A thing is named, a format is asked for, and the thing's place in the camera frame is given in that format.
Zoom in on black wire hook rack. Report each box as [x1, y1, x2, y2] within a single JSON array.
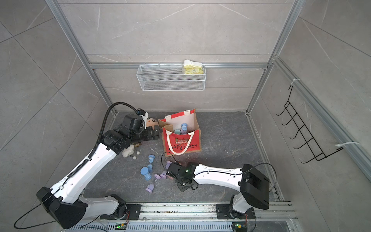
[[276, 86, 344, 164]]

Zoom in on blue hourglass left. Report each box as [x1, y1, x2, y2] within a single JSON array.
[[147, 155, 156, 172]]

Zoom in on blue small hourglass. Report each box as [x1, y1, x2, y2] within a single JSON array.
[[181, 123, 188, 134]]

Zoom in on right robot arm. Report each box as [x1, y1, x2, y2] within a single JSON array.
[[160, 158, 277, 218]]

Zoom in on small purple hourglass left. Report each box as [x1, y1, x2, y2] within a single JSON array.
[[154, 174, 161, 182]]

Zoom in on large blue hourglass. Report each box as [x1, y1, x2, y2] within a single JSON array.
[[140, 167, 152, 181]]

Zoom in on white fluffy plush toy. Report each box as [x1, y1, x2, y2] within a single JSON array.
[[121, 145, 140, 160]]

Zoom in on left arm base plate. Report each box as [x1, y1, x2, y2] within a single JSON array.
[[100, 204, 142, 220]]

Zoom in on red canvas jute bag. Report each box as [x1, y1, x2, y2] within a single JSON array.
[[158, 109, 202, 156]]

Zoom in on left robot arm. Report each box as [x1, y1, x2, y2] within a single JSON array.
[[37, 101, 162, 229]]

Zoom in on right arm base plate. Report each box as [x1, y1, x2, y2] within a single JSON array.
[[215, 204, 256, 219]]

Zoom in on yellow packet in basket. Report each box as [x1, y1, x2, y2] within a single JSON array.
[[182, 60, 204, 75]]

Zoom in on pink striped plush doll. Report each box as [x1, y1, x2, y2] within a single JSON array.
[[146, 118, 159, 130]]

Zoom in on white wire mesh basket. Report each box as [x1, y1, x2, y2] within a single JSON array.
[[136, 64, 206, 91]]

